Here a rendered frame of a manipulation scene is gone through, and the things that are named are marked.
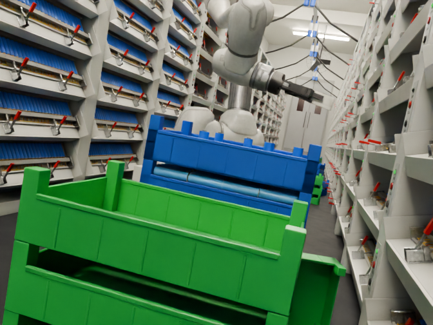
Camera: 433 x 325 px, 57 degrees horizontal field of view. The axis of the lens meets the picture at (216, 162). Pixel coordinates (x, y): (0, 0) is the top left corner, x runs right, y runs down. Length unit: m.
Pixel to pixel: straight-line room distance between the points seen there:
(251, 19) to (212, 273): 0.98
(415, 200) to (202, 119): 0.90
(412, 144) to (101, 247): 0.73
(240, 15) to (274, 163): 0.70
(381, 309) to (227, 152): 0.55
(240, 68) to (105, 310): 1.03
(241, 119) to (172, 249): 1.32
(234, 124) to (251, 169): 1.01
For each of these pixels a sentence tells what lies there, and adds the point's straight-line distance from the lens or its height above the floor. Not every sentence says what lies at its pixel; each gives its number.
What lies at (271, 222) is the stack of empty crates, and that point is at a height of 0.36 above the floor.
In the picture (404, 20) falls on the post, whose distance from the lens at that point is 1.76.
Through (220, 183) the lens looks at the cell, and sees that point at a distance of 0.69.
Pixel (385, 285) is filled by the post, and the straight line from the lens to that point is 1.02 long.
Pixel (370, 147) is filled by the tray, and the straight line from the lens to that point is 1.67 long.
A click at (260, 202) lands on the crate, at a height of 0.37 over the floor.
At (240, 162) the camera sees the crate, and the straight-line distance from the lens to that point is 0.68.
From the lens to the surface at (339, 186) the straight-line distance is 3.08.
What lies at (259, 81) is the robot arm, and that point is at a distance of 1.35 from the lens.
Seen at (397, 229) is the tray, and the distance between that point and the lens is 0.99.
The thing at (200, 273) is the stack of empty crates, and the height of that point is 0.34.
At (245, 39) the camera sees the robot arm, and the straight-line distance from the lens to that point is 1.30.
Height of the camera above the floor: 0.48
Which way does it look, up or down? 5 degrees down
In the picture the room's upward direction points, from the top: 11 degrees clockwise
